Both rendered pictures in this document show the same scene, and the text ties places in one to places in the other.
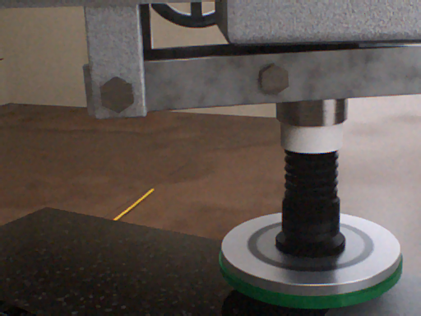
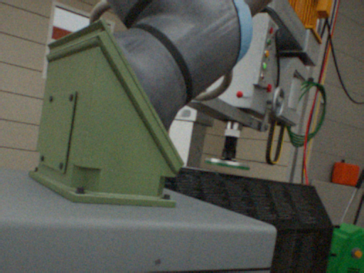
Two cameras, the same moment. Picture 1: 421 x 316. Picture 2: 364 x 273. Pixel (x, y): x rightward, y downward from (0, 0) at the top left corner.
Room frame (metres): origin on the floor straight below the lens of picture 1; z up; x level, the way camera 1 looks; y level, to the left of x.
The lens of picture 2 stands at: (1.55, -1.65, 0.93)
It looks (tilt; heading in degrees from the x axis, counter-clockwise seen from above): 3 degrees down; 126
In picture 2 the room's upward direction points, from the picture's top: 9 degrees clockwise
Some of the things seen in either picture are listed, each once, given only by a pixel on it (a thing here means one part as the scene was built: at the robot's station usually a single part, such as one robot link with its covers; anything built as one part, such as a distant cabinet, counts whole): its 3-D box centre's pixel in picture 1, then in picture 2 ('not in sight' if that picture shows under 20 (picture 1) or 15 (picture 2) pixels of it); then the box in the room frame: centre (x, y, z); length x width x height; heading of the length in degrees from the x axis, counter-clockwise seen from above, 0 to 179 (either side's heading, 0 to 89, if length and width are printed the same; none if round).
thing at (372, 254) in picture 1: (310, 247); (227, 162); (0.66, -0.07, 0.92); 0.21 x 0.21 x 0.01
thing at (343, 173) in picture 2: not in sight; (348, 174); (0.46, 3.29, 1.00); 0.50 x 0.22 x 0.33; 69
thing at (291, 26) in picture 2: not in sight; (276, 33); (0.63, 0.28, 1.66); 0.96 x 0.25 x 0.17; 95
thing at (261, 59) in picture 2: not in sight; (263, 54); (0.78, -0.13, 1.42); 0.08 x 0.03 x 0.28; 95
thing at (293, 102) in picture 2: not in sight; (283, 94); (0.60, 0.59, 1.39); 0.19 x 0.19 x 0.20
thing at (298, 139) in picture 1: (312, 129); (232, 132); (0.66, -0.07, 1.06); 0.07 x 0.07 x 0.04
